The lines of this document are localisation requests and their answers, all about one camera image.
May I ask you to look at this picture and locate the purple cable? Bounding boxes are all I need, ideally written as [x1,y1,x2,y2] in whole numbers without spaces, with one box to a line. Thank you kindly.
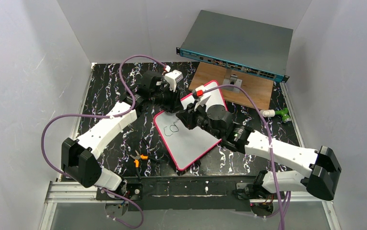
[202,88,292,230]
[41,55,171,229]

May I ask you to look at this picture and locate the metal bracket with black knob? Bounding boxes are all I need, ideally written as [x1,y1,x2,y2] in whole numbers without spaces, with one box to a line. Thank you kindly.
[223,69,242,93]

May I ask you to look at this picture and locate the grey blue network switch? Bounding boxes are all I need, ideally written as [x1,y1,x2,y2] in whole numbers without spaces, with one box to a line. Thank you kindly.
[176,10,293,83]

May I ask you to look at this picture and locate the aluminium frame rail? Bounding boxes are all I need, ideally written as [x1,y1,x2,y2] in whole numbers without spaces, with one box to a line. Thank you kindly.
[40,182,341,230]

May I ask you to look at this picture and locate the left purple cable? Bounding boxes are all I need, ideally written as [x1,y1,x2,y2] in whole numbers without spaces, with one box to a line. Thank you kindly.
[41,55,171,229]

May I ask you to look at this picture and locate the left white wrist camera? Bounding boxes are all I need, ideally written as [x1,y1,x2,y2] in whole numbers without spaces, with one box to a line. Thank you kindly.
[164,65,183,92]

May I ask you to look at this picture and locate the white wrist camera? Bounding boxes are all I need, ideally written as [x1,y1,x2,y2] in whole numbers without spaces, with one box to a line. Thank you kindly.
[164,65,183,92]
[192,87,211,111]

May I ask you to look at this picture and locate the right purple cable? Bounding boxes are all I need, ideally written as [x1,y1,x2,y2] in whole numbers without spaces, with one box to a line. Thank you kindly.
[202,88,292,230]

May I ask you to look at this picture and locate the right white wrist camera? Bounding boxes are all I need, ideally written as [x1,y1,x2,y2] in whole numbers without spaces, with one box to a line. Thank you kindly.
[192,87,211,111]

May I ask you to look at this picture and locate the pink framed whiteboard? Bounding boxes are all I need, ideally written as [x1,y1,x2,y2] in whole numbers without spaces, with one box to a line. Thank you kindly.
[153,80,228,172]

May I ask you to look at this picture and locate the wooden board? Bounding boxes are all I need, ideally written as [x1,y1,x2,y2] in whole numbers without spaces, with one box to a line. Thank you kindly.
[189,62,273,110]

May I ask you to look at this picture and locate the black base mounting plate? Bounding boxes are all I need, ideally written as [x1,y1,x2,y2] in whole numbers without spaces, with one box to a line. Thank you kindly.
[95,174,267,212]

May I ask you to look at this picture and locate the orange handled pliers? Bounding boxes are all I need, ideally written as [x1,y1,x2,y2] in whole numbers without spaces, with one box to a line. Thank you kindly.
[130,150,160,180]

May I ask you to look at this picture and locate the white green plastic pipe fitting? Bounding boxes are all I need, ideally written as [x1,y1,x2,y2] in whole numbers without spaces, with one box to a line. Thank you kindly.
[260,107,291,123]

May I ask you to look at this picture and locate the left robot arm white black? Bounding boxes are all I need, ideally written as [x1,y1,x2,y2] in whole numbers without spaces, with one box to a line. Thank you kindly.
[61,70,183,191]

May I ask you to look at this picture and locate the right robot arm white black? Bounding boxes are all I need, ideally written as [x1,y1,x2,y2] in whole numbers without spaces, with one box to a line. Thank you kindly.
[176,103,342,201]

